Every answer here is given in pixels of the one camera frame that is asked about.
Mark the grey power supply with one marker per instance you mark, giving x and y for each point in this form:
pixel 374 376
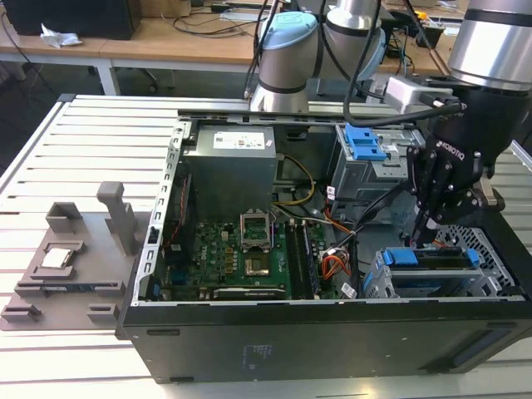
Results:
pixel 230 174

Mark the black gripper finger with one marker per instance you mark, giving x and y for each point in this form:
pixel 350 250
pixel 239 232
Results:
pixel 451 203
pixel 422 183

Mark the locking lever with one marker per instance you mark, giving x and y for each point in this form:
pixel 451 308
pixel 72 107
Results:
pixel 273 228

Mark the hard disk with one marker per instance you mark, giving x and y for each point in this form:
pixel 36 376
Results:
pixel 403 257

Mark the black graphics card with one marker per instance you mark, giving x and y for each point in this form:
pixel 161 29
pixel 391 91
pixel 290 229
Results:
pixel 249 293

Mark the CPU socket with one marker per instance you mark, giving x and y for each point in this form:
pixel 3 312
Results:
pixel 257 267

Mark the green motherboard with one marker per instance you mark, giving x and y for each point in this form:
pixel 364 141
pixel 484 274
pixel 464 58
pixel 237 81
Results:
pixel 216 257

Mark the black PC case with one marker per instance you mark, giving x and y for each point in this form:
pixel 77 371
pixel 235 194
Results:
pixel 291 345

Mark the silver CPU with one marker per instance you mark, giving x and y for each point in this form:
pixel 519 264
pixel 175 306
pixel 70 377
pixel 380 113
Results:
pixel 57 258

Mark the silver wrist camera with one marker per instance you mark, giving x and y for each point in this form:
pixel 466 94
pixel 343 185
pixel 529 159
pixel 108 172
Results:
pixel 405 93

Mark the grey side wrist camera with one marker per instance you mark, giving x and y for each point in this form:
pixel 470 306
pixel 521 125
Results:
pixel 492 195

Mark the metal disk bay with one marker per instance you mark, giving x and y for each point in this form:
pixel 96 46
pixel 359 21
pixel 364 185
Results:
pixel 482 282

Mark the grey parts rack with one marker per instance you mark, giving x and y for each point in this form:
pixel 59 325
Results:
pixel 99 270

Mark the metal drive cage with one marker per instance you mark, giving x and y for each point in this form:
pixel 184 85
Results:
pixel 365 178

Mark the blue drive latch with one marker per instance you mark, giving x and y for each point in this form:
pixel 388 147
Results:
pixel 363 143

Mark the black case fan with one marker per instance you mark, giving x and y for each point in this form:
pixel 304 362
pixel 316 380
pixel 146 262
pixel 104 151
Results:
pixel 180 216

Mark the crumpled white paper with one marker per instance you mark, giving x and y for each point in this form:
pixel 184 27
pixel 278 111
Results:
pixel 58 37

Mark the small black box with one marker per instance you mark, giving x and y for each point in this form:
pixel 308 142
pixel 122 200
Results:
pixel 430 33

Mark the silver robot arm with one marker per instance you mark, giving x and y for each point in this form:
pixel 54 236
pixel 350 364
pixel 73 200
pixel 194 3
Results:
pixel 287 62

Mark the wooden desk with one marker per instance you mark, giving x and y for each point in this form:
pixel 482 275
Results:
pixel 174 47

